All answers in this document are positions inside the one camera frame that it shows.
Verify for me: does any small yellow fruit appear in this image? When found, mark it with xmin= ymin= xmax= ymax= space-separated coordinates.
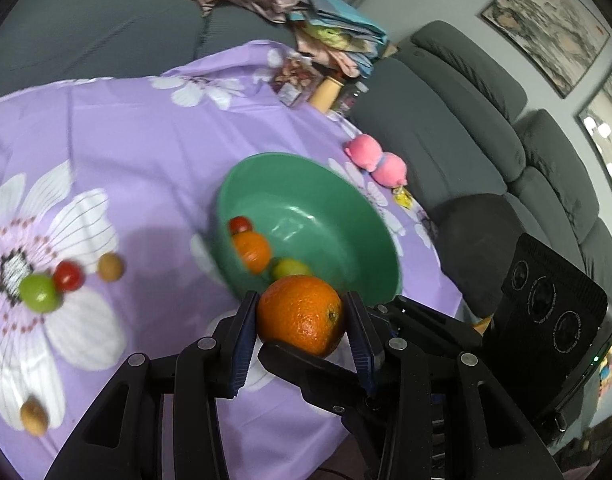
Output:
xmin=97 ymin=253 xmax=124 ymax=282
xmin=20 ymin=396 xmax=49 ymax=436

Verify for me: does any green plastic bowl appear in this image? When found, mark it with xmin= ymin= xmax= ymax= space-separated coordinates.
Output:
xmin=216 ymin=152 xmax=404 ymax=306

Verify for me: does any yellow bottle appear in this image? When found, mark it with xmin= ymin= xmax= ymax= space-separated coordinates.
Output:
xmin=308 ymin=77 xmax=344 ymax=113

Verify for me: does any grey cushioned sofa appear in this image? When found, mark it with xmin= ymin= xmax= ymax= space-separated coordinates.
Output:
xmin=348 ymin=20 xmax=612 ymax=321

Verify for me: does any grey covered sofa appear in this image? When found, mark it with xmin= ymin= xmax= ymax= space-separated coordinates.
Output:
xmin=0 ymin=0 xmax=299 ymax=111

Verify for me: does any pile of folded clothes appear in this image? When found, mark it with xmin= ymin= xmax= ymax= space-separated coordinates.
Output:
xmin=286 ymin=0 xmax=391 ymax=78

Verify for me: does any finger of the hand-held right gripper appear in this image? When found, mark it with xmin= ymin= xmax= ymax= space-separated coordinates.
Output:
xmin=257 ymin=341 xmax=381 ymax=413
xmin=368 ymin=295 xmax=486 ymax=353

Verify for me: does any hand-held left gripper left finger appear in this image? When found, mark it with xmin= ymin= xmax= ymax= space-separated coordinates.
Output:
xmin=43 ymin=291 xmax=261 ymax=480

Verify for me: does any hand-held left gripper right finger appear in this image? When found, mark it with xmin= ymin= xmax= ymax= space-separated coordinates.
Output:
xmin=342 ymin=291 xmax=564 ymax=480

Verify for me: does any framed landscape painting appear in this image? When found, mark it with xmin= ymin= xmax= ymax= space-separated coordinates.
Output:
xmin=480 ymin=0 xmax=611 ymax=98
xmin=577 ymin=55 xmax=612 ymax=186

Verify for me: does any glass jar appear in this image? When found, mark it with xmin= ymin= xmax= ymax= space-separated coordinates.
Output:
xmin=336 ymin=82 xmax=369 ymax=116

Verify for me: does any orange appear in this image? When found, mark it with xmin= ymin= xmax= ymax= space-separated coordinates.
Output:
xmin=232 ymin=231 xmax=271 ymax=275
xmin=257 ymin=275 xmax=347 ymax=359

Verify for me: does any pink plush toy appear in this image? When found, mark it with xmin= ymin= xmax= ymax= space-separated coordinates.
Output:
xmin=343 ymin=134 xmax=409 ymax=188

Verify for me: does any round green tomato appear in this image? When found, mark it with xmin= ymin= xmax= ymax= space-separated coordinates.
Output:
xmin=18 ymin=273 xmax=62 ymax=315

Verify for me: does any purple floral cloth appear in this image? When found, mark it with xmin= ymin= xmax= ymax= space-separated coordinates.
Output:
xmin=0 ymin=40 xmax=464 ymax=476

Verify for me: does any oblong green yellow fruit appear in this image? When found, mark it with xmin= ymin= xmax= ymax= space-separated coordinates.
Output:
xmin=270 ymin=258 xmax=314 ymax=283

